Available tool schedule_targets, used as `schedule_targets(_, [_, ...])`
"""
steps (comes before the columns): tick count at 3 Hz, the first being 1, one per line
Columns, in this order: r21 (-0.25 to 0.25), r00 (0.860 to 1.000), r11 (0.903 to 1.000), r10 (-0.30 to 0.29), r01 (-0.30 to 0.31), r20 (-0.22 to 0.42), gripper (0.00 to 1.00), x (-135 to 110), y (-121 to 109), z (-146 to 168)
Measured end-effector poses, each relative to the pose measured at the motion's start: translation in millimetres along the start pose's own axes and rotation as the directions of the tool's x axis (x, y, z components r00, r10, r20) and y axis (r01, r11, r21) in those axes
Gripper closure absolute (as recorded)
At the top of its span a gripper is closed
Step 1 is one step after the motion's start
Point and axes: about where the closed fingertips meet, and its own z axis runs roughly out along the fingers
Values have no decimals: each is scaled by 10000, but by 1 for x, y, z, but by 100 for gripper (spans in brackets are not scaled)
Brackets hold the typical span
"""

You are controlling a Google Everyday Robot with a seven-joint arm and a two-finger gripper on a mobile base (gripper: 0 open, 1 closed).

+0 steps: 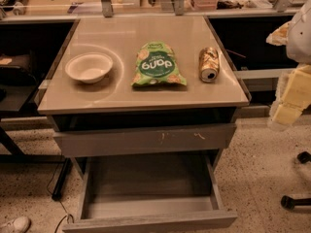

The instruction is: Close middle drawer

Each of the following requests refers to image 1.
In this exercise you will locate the foam gripper body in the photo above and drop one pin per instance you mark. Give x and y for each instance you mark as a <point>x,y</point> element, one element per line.
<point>300,39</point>

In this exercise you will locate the grey drawer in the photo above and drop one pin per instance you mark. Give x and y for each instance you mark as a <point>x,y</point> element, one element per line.
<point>145,140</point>
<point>150,193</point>

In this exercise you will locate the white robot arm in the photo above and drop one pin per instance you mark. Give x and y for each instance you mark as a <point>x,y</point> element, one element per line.
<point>295,35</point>

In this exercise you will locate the grey drawer cabinet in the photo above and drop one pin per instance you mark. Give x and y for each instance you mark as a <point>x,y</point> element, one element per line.
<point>128,85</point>

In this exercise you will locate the grey top drawer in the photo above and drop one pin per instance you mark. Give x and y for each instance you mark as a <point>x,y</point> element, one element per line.
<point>145,140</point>

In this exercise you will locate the black chair caster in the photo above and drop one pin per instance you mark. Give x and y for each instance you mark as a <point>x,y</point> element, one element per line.
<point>304,157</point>

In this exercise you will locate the gold soda can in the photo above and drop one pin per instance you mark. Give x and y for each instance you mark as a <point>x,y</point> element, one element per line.
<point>209,64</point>

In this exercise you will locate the black chair leg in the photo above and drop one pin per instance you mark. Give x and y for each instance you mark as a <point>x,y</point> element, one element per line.
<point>290,203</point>

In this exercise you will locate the green chip bag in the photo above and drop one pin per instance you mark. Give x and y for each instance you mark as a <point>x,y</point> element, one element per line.
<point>156,64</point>

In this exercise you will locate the white paper bowl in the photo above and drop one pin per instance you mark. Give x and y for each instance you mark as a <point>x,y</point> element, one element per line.
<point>90,67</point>

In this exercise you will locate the black table leg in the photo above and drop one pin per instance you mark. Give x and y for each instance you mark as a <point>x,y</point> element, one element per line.
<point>65,169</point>

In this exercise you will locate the white sneaker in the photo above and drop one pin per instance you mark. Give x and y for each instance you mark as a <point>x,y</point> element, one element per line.
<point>18,225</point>

